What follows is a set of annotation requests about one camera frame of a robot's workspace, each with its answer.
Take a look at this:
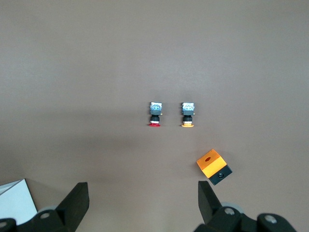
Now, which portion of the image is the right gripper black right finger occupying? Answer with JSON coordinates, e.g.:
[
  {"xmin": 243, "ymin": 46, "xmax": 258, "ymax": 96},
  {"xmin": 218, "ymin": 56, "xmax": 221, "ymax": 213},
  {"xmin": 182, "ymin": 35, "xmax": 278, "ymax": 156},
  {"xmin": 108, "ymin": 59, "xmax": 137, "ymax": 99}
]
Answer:
[{"xmin": 195, "ymin": 180, "xmax": 296, "ymax": 232}]

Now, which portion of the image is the white drawer cabinet housing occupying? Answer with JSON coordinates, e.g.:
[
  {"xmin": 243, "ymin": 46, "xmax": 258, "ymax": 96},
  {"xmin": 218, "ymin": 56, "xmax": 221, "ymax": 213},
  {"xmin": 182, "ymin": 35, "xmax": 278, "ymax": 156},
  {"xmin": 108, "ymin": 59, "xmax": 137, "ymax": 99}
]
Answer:
[{"xmin": 0, "ymin": 178, "xmax": 39, "ymax": 226}]

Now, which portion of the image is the brown table mat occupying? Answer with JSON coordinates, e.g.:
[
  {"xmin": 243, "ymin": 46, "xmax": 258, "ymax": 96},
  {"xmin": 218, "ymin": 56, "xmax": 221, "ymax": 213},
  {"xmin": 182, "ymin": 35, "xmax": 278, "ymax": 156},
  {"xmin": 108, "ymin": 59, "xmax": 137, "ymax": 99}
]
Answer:
[{"xmin": 0, "ymin": 0, "xmax": 309, "ymax": 232}]

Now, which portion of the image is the yellow push button switch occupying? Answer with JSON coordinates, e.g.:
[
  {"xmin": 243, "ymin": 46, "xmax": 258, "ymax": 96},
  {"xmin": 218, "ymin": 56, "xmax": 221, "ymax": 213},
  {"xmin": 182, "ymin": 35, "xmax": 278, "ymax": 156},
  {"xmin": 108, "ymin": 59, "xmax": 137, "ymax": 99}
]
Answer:
[{"xmin": 179, "ymin": 101, "xmax": 196, "ymax": 129}]

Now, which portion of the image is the red push button switch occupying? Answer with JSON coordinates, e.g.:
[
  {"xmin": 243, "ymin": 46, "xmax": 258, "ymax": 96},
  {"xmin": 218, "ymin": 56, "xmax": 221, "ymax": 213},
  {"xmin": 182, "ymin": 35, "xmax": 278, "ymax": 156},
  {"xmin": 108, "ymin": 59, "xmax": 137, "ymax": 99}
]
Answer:
[{"xmin": 147, "ymin": 101, "xmax": 163, "ymax": 128}]

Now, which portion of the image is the orange black switch box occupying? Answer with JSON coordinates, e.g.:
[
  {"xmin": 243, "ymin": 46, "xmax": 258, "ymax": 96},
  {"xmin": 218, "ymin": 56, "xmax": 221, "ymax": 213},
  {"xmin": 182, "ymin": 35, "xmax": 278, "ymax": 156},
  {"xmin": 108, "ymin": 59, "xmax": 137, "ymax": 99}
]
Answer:
[{"xmin": 196, "ymin": 148, "xmax": 234, "ymax": 187}]

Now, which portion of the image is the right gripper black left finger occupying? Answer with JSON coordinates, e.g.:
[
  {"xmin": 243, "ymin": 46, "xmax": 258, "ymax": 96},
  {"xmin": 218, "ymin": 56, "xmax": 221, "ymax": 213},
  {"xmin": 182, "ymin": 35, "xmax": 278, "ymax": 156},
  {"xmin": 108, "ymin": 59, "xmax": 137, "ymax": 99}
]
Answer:
[{"xmin": 0, "ymin": 182, "xmax": 89, "ymax": 232}]

